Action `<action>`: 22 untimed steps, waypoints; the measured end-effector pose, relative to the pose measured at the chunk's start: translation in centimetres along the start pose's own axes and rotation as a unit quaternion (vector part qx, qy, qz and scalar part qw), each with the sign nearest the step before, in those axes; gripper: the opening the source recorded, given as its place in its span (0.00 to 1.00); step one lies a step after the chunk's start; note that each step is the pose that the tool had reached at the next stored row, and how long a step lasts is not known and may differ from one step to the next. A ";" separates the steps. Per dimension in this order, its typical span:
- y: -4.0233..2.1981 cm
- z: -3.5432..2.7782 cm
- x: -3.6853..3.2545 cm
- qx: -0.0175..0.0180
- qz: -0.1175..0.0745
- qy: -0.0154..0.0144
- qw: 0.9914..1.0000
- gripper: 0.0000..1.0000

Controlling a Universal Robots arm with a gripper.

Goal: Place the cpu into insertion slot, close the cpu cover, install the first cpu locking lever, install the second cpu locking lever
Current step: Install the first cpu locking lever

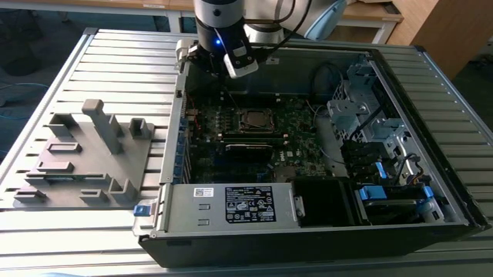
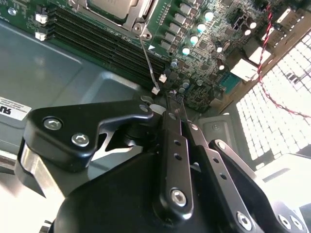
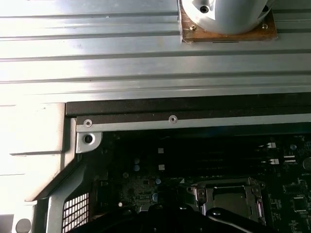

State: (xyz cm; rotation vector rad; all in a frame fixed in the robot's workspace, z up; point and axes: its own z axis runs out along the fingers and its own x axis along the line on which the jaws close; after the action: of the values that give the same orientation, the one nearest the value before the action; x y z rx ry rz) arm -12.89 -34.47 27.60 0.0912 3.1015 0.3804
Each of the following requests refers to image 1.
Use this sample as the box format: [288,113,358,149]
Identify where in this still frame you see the silver CPU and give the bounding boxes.
[246,111,270,127]

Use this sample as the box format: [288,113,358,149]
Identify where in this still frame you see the metal socket cover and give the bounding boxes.
[239,108,276,133]

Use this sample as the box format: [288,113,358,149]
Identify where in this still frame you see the black graphics card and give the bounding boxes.
[224,143,275,165]

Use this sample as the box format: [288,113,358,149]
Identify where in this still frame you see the silver metal drive cage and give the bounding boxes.
[326,54,415,145]

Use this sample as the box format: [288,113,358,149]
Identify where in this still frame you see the green motherboard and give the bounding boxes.
[180,92,347,185]

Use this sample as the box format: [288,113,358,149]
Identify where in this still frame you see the dark office chair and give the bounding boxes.
[0,11,42,77]

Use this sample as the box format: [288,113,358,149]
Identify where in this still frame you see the grey parts rack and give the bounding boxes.
[13,99,155,208]

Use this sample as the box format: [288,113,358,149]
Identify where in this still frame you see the green RAM stick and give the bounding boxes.
[44,174,104,181]

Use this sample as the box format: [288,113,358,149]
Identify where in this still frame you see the grey power supply unit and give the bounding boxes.
[163,182,304,231]

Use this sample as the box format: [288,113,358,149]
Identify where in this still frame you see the black fan shroud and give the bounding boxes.
[292,178,358,227]

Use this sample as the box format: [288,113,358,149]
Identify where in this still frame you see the wooden cabinet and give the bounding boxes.
[386,0,493,81]

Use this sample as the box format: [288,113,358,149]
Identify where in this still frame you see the hard disk in blue carrier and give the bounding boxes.
[355,186,438,226]

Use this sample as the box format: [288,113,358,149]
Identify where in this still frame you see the black PC case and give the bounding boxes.
[132,39,491,269]

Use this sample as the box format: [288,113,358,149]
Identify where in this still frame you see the grey case release handle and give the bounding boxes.
[175,39,193,63]

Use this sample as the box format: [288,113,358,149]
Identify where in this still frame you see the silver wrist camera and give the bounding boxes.
[223,43,259,79]

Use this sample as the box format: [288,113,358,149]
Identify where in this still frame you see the wooden desk white frame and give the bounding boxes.
[0,0,181,33]
[179,0,405,44]

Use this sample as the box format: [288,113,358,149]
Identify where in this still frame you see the thin grey wire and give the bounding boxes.
[306,100,347,166]

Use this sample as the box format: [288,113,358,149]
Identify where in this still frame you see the blue floor cable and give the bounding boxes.
[0,82,51,121]

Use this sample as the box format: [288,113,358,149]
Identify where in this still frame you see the thin black wire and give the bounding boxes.
[395,152,421,185]

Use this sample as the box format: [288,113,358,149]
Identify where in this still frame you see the coloured wire bundle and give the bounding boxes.
[409,172,429,186]

